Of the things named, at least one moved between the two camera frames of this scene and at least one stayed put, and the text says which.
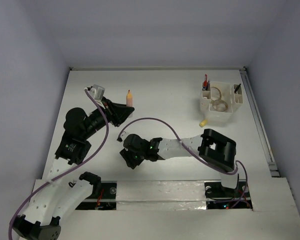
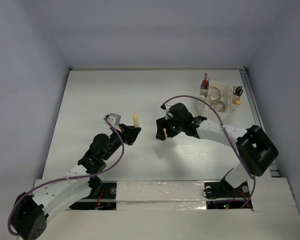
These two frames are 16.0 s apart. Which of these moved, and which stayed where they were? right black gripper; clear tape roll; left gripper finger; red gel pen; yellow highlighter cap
Moved: left gripper finger; yellow highlighter cap; right black gripper
Stayed: red gel pen; clear tape roll
